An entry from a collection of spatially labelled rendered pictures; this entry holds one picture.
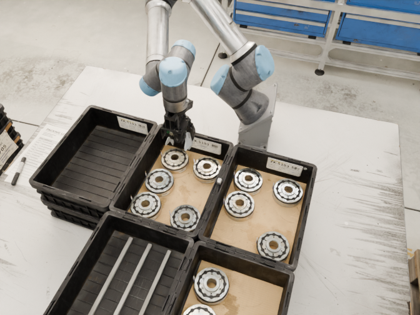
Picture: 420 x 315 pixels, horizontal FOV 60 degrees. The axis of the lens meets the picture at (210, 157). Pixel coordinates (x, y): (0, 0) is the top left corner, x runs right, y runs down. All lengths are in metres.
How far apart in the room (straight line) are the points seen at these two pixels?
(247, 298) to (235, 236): 0.20
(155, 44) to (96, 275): 0.76
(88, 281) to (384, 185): 1.17
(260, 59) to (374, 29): 1.77
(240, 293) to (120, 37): 2.84
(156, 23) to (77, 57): 2.15
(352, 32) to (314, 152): 1.54
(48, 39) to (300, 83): 2.27
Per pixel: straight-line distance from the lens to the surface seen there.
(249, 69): 1.37
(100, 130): 1.56
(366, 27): 3.02
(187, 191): 1.32
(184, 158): 1.37
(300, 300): 1.32
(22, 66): 3.51
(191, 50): 1.14
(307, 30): 3.04
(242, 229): 1.24
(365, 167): 1.68
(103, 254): 1.25
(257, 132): 1.54
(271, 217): 1.28
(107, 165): 1.43
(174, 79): 1.02
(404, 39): 3.11
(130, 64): 3.25
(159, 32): 1.31
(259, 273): 1.15
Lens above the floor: 1.93
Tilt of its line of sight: 52 degrees down
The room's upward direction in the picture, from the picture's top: 1 degrees clockwise
